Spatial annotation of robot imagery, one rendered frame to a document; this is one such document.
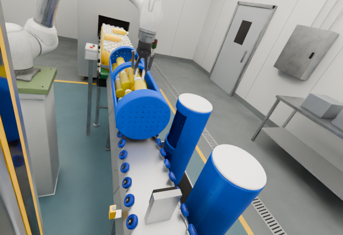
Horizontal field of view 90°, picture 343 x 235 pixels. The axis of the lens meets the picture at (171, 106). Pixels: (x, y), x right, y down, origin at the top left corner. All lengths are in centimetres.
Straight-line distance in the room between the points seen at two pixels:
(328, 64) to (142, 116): 342
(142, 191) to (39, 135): 87
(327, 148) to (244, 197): 300
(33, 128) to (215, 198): 116
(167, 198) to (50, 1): 119
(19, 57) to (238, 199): 133
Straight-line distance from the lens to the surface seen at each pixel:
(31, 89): 123
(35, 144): 150
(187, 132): 135
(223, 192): 92
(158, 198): 63
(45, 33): 137
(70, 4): 585
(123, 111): 85
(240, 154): 104
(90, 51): 182
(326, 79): 384
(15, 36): 125
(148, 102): 84
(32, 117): 136
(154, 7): 94
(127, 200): 74
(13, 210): 23
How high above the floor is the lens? 161
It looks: 29 degrees down
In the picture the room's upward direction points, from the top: 17 degrees clockwise
